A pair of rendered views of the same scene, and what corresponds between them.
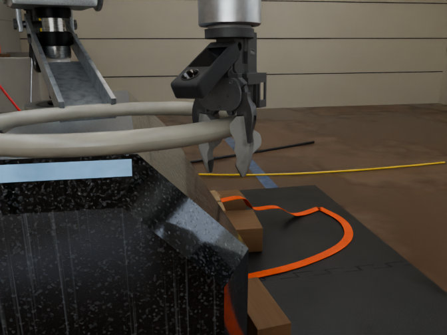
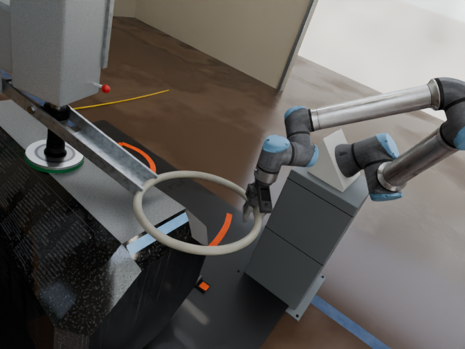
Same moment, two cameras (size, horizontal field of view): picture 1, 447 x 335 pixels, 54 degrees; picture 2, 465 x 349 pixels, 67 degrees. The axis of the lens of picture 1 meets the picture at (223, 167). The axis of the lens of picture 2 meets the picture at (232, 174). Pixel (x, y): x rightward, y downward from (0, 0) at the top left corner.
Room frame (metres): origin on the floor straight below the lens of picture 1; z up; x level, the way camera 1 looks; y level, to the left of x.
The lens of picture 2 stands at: (0.07, 1.03, 1.71)
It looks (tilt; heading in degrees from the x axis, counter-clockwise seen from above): 31 degrees down; 305
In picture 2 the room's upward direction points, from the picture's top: 20 degrees clockwise
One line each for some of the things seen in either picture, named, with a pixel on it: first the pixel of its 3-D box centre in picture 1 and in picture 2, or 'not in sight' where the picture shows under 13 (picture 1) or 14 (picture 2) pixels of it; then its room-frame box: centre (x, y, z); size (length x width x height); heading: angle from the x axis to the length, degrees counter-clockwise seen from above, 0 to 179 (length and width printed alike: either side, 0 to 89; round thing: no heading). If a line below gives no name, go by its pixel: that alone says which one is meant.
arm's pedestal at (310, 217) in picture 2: not in sight; (306, 230); (0.67, -0.77, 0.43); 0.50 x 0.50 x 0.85; 11
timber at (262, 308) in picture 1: (257, 315); not in sight; (1.34, -0.12, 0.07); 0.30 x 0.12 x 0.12; 18
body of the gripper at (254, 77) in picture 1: (232, 72); (259, 190); (0.66, -0.01, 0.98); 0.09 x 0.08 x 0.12; 148
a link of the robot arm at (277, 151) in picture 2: not in sight; (273, 154); (0.66, -0.01, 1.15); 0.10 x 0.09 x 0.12; 62
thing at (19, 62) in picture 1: (22, 98); not in sight; (4.34, 1.98, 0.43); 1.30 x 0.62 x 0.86; 11
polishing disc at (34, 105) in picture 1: (62, 105); (55, 154); (1.33, 0.49, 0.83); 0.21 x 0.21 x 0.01
